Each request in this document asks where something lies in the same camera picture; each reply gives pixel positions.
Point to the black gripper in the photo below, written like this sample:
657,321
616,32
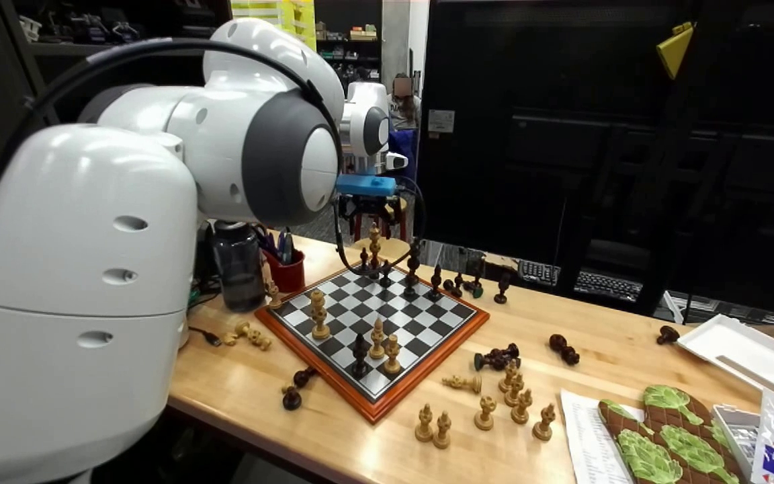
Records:
381,211

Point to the tall light king piece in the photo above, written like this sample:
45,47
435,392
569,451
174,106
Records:
375,248

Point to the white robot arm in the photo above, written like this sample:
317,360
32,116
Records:
96,229

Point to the wooden framed chess board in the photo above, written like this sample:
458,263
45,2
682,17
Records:
427,332

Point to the light bishop on board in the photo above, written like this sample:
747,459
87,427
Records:
389,353

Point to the dark pawn on board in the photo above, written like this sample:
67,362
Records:
357,353

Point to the light pawn on board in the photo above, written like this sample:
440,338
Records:
376,340

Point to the light chess piece on board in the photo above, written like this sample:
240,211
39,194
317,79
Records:
321,330

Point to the dark fallen chess pieces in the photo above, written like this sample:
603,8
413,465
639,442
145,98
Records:
498,360

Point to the dark fallen chess piece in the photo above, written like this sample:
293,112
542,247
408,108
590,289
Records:
563,348

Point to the dark pawn near board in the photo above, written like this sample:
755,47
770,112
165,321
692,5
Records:
291,399

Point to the light pawn off board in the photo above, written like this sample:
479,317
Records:
541,428
483,418
440,438
518,410
422,428

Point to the seated woman with long hair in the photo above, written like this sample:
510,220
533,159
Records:
403,104

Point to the red pen cup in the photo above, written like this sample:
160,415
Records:
289,275

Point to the black monitor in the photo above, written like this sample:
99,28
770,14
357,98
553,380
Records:
552,134

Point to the white paper sheet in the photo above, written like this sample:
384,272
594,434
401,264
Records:
591,451

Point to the yellow triangular tag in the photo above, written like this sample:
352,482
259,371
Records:
676,47

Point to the blue wrist camera box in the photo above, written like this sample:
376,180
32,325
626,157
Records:
365,184

